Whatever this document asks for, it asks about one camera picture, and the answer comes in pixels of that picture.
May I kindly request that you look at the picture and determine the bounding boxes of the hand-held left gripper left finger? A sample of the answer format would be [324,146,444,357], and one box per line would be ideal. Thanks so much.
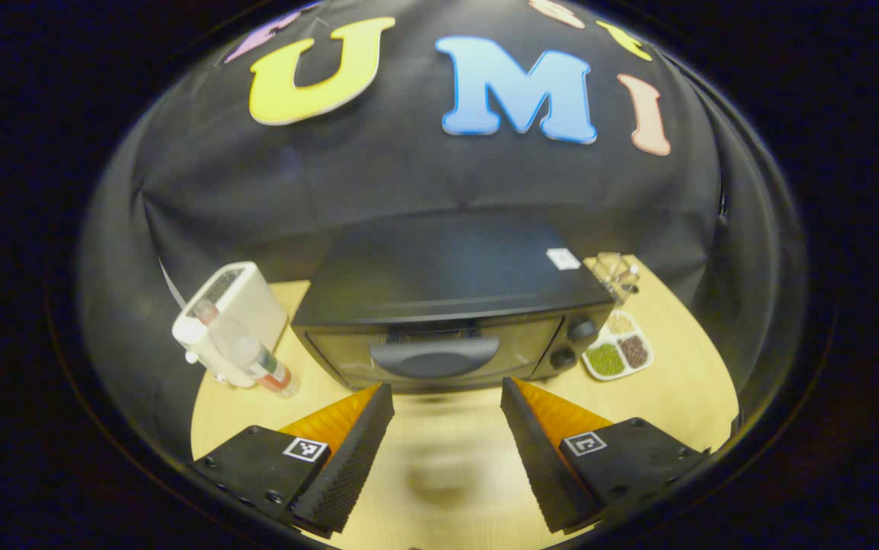
[191,382,396,537]

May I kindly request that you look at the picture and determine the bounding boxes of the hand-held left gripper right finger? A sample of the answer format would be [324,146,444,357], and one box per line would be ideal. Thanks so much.
[500,376,711,535]

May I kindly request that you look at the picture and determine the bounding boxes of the black electric oven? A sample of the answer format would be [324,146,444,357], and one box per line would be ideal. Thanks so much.
[291,212,617,395]

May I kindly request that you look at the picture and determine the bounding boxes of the green mung beans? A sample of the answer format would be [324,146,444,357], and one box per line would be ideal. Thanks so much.
[588,344,625,377]

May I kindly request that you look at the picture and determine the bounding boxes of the white divided tray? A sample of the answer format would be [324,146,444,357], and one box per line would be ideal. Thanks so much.
[582,309,654,381]

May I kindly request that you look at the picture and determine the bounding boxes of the dark red beans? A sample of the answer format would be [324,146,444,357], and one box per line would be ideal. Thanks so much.
[619,335,649,369]

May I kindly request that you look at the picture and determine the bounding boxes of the clear plastic bottle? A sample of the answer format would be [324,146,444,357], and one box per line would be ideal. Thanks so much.
[192,299,301,399]

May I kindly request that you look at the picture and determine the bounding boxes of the white toaster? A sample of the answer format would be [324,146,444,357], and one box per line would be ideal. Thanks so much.
[172,261,289,388]

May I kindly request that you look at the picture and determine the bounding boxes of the metal wire utensil holder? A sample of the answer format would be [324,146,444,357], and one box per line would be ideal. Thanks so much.
[589,252,641,306]

